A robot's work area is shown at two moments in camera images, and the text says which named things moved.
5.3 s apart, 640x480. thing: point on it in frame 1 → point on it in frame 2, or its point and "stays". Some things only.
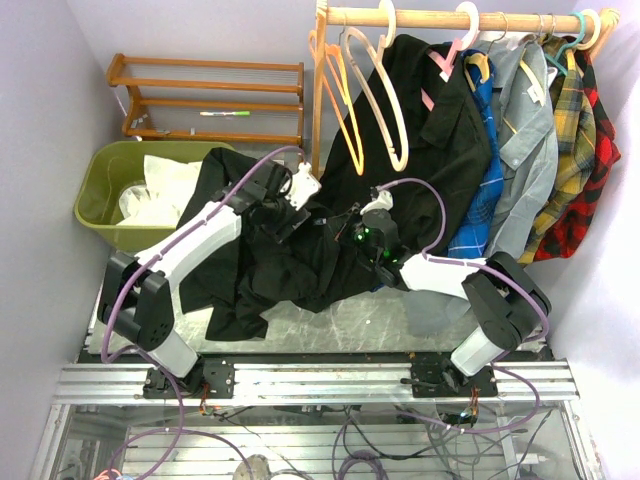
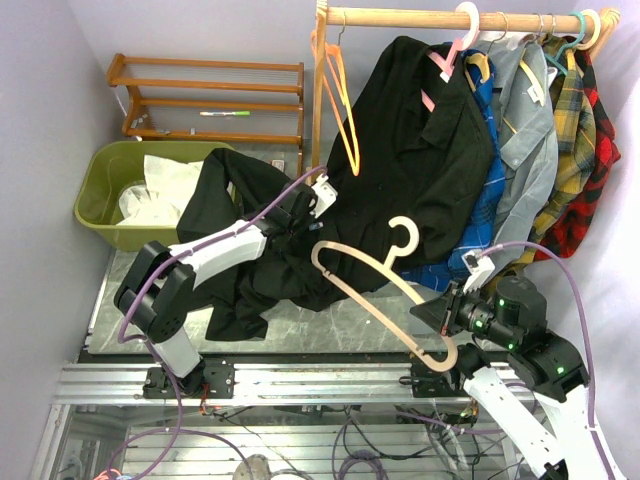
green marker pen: [235, 113] stays
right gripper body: [370, 252] → [467, 310]
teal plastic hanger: [554, 59] stays
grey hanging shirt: [527, 139] stays
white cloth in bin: [169, 184] stays
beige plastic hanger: [387, 19] → [384, 267]
